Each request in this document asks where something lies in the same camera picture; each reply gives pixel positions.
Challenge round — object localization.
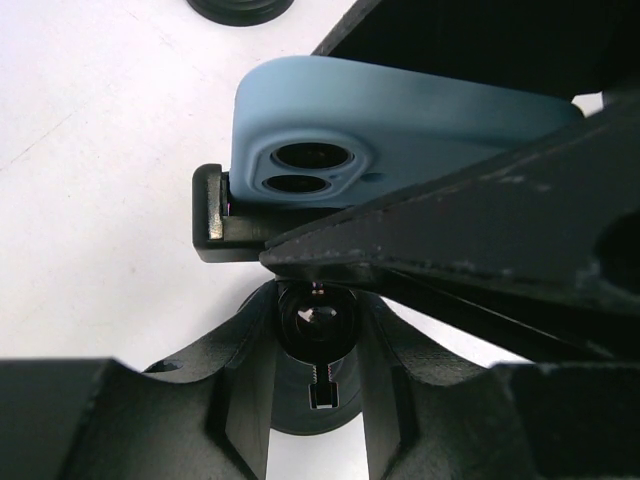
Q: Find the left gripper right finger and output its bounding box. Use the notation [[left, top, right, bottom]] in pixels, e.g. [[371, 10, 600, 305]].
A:
[[357, 293, 639, 479]]

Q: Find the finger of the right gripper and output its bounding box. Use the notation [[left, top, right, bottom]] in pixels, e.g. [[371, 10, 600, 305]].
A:
[[314, 0, 639, 106], [260, 107, 639, 315]]

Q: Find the black round-base phone stand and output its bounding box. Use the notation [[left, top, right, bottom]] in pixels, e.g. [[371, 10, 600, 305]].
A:
[[187, 0, 292, 27]]

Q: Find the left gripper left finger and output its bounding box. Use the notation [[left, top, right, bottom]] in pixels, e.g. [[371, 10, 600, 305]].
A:
[[1, 282, 277, 479]]

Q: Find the light blue cased phone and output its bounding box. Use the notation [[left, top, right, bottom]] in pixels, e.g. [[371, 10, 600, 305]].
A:
[[229, 56, 582, 208]]

